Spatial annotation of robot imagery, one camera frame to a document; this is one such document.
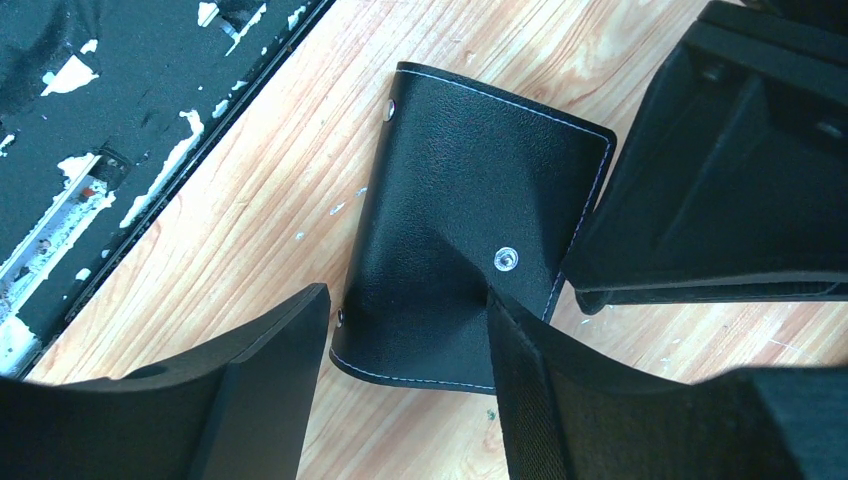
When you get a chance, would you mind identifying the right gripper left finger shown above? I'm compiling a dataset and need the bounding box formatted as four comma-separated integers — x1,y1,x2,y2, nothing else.
1,283,331,479

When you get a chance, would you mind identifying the black leather card holder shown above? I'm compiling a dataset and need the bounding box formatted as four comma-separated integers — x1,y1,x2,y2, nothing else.
329,62,617,394

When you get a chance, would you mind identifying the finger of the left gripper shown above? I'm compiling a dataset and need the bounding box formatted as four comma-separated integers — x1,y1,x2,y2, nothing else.
564,1,847,292
574,282,847,315

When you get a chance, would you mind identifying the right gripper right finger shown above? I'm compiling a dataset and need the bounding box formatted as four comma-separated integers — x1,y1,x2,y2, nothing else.
487,292,847,479

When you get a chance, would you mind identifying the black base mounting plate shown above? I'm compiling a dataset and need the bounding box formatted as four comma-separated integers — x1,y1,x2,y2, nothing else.
1,1,329,379

